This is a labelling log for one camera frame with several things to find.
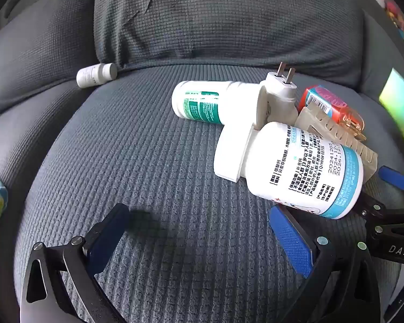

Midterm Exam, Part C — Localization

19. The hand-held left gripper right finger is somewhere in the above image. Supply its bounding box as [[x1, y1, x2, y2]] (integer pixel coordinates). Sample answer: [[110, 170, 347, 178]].
[[269, 205, 382, 323]]

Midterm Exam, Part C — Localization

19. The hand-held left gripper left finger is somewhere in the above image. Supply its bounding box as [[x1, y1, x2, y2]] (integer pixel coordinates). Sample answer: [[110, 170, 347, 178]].
[[20, 203, 132, 323]]

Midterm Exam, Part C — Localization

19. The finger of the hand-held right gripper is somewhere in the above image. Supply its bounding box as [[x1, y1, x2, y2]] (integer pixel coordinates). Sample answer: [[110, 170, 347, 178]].
[[352, 191, 388, 223], [378, 166, 404, 194]]

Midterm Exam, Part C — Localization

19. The large white bottle blue label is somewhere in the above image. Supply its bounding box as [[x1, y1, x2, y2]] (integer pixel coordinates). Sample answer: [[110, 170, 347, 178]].
[[213, 121, 364, 221]]

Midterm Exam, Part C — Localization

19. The beige hair claw clip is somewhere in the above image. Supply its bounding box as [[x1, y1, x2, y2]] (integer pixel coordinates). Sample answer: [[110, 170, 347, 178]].
[[294, 103, 379, 182]]

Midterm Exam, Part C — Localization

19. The green cardboard box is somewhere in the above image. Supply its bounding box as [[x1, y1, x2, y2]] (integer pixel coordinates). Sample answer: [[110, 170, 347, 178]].
[[379, 68, 404, 162]]

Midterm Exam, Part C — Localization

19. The orange liquid bottle pink label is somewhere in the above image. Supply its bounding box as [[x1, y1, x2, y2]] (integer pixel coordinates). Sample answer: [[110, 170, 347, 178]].
[[296, 85, 366, 138]]

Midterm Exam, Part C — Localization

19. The white plug-in device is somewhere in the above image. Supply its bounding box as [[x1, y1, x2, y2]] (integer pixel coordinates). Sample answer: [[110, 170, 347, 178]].
[[256, 62, 298, 132]]

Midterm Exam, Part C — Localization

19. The white bottle green label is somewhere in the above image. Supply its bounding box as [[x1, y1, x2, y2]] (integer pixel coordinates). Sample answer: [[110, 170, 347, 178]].
[[171, 80, 267, 129]]

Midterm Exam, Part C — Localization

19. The grey-blue sofa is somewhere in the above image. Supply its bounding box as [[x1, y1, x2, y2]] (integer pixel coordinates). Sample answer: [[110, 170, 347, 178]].
[[0, 0, 404, 323]]

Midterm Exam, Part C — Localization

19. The grey-blue sofa back cushion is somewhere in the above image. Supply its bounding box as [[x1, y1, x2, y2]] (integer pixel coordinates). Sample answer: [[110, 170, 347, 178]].
[[353, 13, 404, 115], [94, 0, 364, 85], [0, 7, 103, 115]]

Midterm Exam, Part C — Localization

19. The small white bottle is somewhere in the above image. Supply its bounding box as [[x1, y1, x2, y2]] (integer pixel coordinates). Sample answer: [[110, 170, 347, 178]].
[[76, 62, 118, 89]]

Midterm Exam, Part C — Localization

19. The pile of colourful plush toys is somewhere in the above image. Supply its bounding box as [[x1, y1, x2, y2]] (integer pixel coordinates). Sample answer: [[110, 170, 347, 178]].
[[367, 0, 404, 58]]

